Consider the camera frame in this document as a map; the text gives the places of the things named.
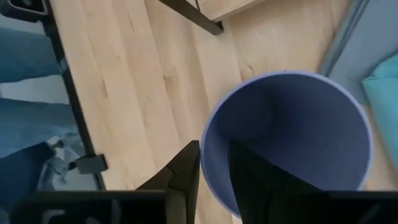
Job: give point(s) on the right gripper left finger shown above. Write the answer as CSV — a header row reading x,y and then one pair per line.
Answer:
x,y
183,174

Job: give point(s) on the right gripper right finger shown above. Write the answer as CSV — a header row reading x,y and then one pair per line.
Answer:
x,y
255,174

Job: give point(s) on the lavender plastic cup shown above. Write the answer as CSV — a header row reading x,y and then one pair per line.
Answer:
x,y
295,109

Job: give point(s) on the teal cloth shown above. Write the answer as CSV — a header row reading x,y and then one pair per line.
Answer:
x,y
385,109

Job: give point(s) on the person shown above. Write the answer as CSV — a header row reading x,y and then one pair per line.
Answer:
x,y
28,124

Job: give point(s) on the grey cloth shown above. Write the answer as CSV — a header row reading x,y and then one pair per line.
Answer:
x,y
367,37

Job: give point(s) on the wooden shelf with black frame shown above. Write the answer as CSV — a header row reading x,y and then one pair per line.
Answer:
x,y
217,9

